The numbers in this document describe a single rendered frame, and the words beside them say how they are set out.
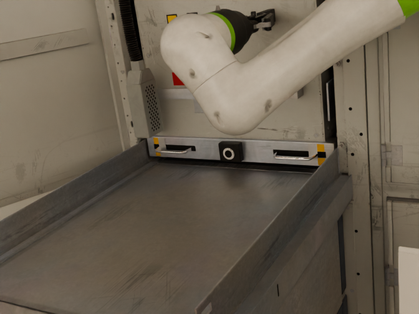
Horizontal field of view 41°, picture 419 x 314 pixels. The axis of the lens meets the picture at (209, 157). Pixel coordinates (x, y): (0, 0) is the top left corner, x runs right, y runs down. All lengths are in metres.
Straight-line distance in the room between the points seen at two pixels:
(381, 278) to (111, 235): 0.68
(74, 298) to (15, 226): 0.30
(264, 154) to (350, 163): 0.22
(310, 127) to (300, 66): 0.44
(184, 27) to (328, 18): 0.24
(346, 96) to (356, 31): 0.38
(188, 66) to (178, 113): 0.58
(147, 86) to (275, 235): 0.60
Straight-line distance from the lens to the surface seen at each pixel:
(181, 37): 0.97
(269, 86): 0.96
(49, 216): 1.35
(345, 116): 1.34
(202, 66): 0.96
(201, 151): 1.52
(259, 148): 1.44
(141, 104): 1.46
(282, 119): 1.40
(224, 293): 0.88
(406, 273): 0.66
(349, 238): 1.45
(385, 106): 1.29
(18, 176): 1.57
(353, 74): 1.31
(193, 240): 1.14
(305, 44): 0.96
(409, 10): 1.00
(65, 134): 1.59
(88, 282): 1.07
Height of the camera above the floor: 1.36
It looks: 19 degrees down
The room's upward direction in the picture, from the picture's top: 8 degrees counter-clockwise
